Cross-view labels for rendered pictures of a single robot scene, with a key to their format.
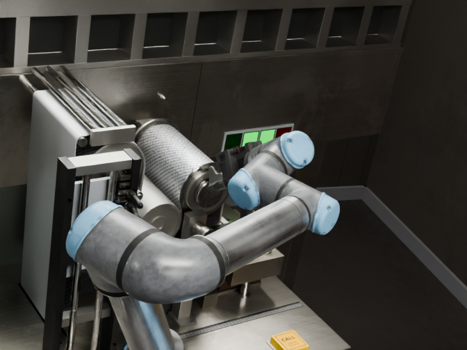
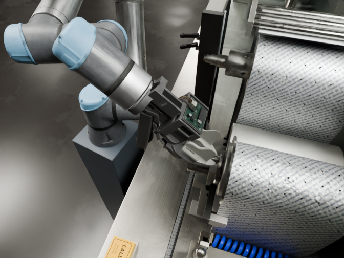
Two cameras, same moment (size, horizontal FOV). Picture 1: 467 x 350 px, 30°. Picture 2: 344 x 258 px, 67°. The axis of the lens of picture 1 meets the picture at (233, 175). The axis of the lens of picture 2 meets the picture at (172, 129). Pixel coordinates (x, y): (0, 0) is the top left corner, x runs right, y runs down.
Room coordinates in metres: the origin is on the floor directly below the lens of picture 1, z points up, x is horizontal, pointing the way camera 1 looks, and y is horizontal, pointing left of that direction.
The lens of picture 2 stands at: (1.98, -0.20, 1.73)
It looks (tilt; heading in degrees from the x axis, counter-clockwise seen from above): 51 degrees down; 145
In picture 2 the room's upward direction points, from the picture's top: straight up
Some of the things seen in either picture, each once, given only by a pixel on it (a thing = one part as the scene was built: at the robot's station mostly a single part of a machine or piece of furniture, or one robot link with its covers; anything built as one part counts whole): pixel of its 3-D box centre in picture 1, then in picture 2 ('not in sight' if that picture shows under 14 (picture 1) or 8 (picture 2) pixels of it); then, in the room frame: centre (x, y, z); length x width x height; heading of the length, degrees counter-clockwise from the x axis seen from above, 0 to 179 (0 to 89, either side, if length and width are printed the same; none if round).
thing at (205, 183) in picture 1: (208, 192); (221, 167); (1.81, 0.05, 1.25); 0.07 x 0.02 x 0.07; 128
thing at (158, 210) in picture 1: (135, 199); (277, 156); (1.85, 0.23, 1.18); 0.26 x 0.12 x 0.12; 38
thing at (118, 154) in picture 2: not in sight; (123, 183); (1.30, -0.04, 0.45); 0.20 x 0.20 x 0.90; 27
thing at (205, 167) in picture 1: (206, 189); (227, 169); (1.82, 0.06, 1.25); 0.15 x 0.01 x 0.15; 128
